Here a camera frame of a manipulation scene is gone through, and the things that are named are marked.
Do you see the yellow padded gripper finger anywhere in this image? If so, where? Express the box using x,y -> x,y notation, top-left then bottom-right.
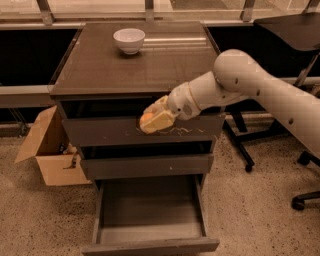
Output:
139,110 -> 176,134
143,95 -> 168,114

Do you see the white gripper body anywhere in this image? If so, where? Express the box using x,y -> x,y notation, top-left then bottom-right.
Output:
167,82 -> 200,120

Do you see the orange fruit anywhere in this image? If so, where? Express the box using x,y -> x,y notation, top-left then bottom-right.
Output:
140,113 -> 153,123

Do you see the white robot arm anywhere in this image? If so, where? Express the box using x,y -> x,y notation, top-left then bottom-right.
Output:
140,49 -> 320,157

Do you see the grey middle drawer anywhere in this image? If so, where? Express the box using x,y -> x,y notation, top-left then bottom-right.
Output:
81,141 -> 213,180

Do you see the grey drawer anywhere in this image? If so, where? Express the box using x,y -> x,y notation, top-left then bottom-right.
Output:
61,97 -> 225,147
81,175 -> 219,256
81,141 -> 213,180

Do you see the grey top drawer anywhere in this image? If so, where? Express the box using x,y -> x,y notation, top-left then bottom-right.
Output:
61,97 -> 225,147

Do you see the grey drawer cabinet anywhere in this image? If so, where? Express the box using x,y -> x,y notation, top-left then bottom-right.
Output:
49,21 -> 236,194

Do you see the grey bottom drawer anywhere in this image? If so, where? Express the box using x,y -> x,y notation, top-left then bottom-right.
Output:
81,175 -> 219,256

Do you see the white ceramic bowl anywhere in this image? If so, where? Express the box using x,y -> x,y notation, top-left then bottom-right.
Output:
113,28 -> 145,55

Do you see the open cardboard box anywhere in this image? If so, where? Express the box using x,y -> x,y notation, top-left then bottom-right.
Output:
15,106 -> 91,186

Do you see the black office chair base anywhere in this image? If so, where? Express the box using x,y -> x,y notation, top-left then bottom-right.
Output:
290,150 -> 320,212

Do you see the metal window rail frame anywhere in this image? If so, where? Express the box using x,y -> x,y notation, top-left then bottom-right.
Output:
0,0 -> 320,29

